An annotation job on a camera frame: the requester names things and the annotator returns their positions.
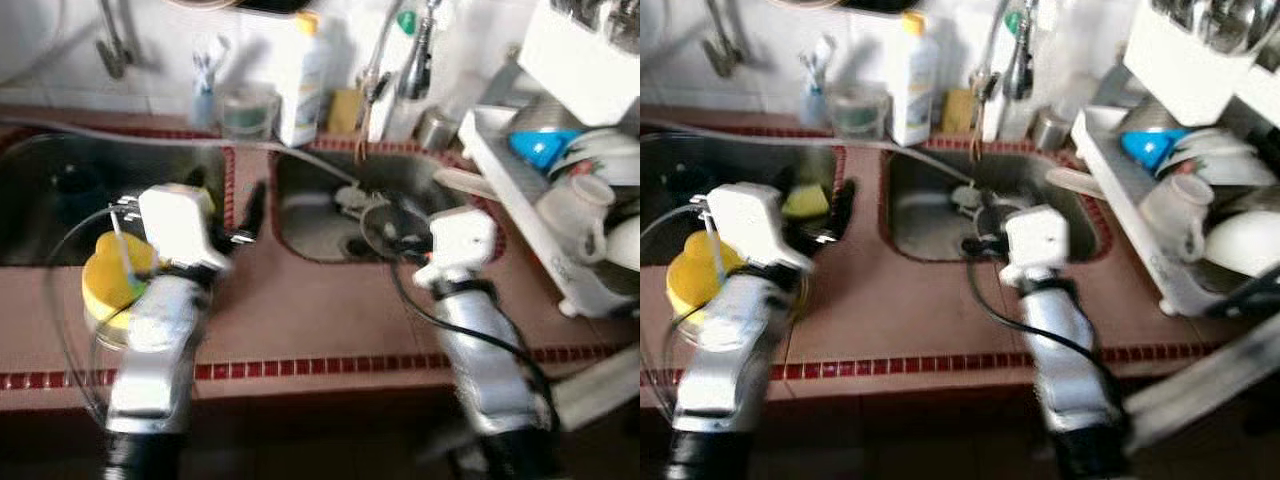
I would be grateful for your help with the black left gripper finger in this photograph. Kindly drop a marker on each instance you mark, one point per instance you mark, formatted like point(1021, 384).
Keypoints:
point(846, 208)
point(255, 210)

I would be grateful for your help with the white green chopstick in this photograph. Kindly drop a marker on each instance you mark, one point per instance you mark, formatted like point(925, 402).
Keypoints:
point(715, 250)
point(122, 250)

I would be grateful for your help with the yellow plastic bowl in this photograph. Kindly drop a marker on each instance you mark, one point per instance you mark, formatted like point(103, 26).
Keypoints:
point(105, 285)
point(690, 280)

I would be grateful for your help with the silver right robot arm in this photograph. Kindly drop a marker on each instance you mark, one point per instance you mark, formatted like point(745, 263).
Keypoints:
point(1060, 350)
point(480, 350)

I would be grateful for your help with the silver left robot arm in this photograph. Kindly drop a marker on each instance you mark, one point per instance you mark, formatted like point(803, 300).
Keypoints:
point(730, 350)
point(150, 350)

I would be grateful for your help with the round steel strainer lid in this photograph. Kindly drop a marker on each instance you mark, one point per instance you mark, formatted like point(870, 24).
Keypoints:
point(380, 225)

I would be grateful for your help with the yellow green scrub sponge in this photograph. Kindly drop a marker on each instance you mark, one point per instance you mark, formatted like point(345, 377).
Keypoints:
point(805, 200)

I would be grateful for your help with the steel sink basin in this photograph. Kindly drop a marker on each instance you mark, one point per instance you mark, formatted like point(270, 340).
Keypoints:
point(925, 215)
point(680, 225)
point(60, 225)
point(310, 215)

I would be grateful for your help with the cream rice paddle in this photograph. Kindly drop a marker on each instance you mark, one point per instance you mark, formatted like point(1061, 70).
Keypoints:
point(460, 182)
point(1070, 180)

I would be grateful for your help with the clear plastic measuring cup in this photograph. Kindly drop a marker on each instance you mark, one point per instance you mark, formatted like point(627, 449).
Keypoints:
point(857, 110)
point(248, 112)

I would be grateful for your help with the clear toothbrush cup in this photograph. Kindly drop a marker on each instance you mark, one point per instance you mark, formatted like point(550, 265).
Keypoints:
point(815, 103)
point(207, 105)

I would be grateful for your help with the white dish rack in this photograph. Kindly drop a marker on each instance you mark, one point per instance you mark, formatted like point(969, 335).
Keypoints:
point(505, 180)
point(1115, 190)

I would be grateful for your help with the small steel cup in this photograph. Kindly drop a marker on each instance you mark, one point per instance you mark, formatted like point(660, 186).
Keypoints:
point(437, 130)
point(1050, 130)

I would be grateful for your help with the white detergent bottle yellow cap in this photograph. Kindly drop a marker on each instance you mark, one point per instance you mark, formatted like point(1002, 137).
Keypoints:
point(300, 90)
point(915, 90)

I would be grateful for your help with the plain yellow sponge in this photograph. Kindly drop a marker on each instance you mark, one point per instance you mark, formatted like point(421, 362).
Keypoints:
point(957, 110)
point(345, 110)

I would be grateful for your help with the white toothbrush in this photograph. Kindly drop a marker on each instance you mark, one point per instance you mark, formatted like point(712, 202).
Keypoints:
point(212, 55)
point(822, 55)

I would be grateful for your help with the white ceramic mug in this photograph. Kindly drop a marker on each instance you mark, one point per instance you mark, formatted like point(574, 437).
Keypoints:
point(570, 225)
point(1175, 220)

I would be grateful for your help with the blue plastic bowl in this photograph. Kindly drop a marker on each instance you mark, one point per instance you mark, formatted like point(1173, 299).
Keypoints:
point(1150, 150)
point(540, 150)

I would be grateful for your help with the chrome pull-out faucet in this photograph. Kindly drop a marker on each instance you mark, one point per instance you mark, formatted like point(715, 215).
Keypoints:
point(415, 70)
point(1018, 70)

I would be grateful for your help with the white ceramic plate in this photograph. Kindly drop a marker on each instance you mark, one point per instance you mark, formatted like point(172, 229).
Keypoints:
point(610, 160)
point(1235, 160)

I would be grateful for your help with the white ridged bar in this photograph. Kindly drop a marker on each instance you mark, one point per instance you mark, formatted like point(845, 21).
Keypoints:
point(600, 390)
point(1200, 385)

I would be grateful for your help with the white cutlery holder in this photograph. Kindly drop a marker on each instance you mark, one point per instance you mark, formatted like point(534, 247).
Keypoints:
point(1185, 70)
point(580, 70)

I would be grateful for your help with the steel cutlery bunch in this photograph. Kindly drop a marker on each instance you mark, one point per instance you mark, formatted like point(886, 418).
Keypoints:
point(1215, 22)
point(600, 18)

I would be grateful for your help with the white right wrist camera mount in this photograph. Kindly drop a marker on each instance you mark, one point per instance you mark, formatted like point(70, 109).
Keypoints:
point(1035, 240)
point(460, 240)

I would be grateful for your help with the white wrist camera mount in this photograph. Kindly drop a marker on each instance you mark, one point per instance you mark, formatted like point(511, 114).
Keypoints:
point(755, 225)
point(180, 225)
point(460, 240)
point(1035, 240)

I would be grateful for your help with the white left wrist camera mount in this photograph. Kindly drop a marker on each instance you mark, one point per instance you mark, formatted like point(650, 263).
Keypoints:
point(180, 225)
point(755, 225)

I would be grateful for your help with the chrome wall tap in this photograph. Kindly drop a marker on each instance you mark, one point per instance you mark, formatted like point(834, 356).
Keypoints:
point(728, 55)
point(115, 55)

